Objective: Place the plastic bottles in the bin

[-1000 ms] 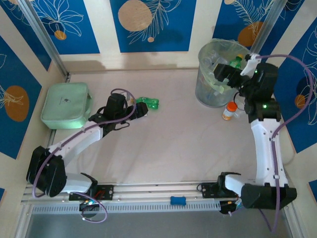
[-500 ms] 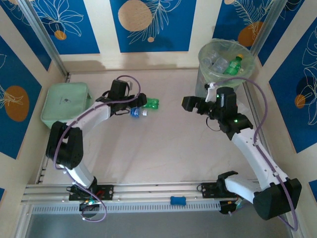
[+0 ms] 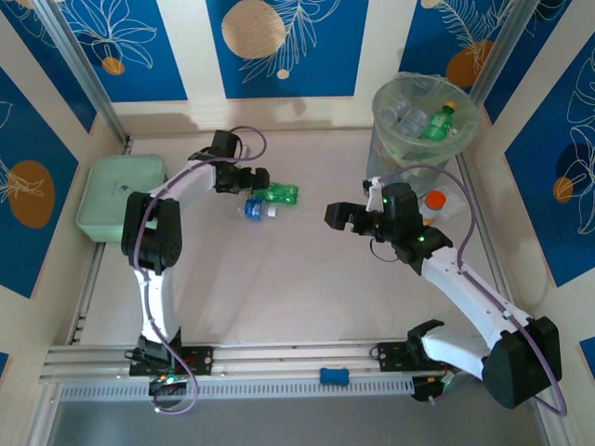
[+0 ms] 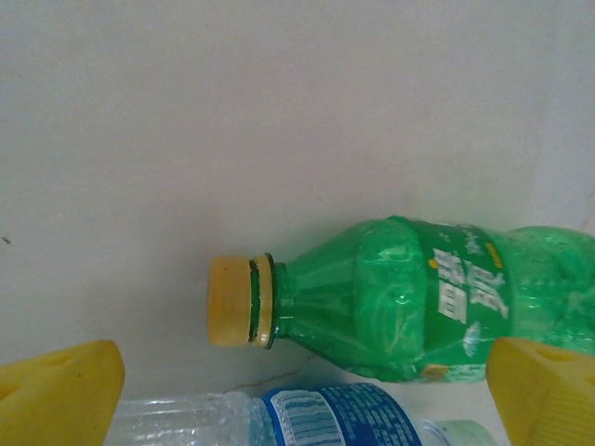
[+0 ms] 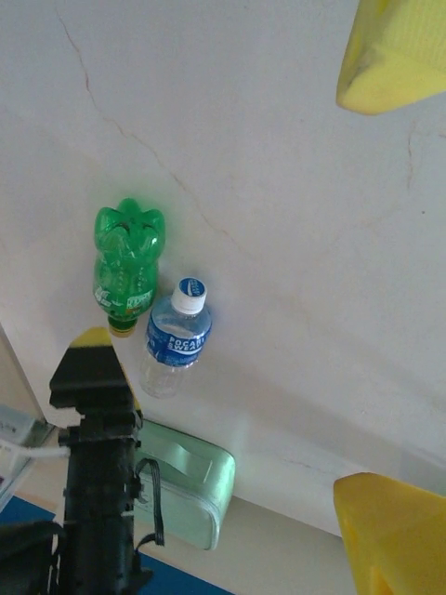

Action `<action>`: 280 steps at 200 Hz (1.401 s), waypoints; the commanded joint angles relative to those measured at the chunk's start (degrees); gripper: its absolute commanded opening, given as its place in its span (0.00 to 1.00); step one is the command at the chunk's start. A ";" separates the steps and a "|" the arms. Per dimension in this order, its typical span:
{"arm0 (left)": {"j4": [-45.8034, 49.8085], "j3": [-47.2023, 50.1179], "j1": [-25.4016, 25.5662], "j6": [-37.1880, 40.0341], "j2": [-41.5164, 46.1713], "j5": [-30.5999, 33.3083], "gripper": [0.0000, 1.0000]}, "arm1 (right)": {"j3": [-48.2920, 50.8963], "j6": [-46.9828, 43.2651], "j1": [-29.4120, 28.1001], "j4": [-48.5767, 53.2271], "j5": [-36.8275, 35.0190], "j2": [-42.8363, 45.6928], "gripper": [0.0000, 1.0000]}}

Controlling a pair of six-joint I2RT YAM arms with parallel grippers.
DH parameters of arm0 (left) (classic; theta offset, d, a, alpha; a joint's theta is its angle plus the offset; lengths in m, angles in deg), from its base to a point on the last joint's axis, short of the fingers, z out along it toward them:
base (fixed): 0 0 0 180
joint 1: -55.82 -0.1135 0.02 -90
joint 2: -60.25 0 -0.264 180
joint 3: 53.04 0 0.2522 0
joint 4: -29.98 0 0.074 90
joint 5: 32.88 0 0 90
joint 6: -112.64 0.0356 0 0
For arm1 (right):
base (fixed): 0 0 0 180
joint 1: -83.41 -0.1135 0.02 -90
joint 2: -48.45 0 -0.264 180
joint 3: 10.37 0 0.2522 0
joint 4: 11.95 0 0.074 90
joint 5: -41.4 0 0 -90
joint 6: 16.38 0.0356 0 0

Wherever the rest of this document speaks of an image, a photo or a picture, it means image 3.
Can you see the green plastic bottle yellow cap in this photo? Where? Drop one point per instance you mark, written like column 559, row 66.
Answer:
column 437, row 124
column 281, row 192

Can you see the clear bottle blue cap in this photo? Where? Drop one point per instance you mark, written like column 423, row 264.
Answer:
column 413, row 121

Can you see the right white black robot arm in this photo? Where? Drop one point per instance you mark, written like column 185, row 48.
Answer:
column 465, row 288

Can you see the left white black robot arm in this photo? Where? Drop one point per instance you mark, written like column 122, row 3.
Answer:
column 155, row 302

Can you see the translucent grey plastic bin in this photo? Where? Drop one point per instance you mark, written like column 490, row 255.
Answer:
column 386, row 162

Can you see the clear bin with green liner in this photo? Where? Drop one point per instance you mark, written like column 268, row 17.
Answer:
column 465, row 125

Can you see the squashed clear bottle blue label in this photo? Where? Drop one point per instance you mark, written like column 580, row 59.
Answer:
column 254, row 208

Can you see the orange cap pill bottle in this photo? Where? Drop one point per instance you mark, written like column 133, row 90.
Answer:
column 436, row 200

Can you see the clear plastic cup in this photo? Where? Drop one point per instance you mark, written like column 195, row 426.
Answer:
column 453, row 206

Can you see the mint green zip pouch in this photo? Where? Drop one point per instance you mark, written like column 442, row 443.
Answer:
column 107, row 195

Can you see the blue bone-shaped object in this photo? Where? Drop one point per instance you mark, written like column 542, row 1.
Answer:
column 334, row 375

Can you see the aluminium frame rail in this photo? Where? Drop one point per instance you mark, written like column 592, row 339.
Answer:
column 288, row 358

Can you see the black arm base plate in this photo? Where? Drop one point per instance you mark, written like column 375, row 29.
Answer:
column 392, row 357
column 200, row 360

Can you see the aluminium corner post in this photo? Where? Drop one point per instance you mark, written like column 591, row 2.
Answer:
column 502, row 56
column 79, row 69

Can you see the black base electronics bracket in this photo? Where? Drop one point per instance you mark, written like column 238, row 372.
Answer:
column 425, row 390
column 167, row 392

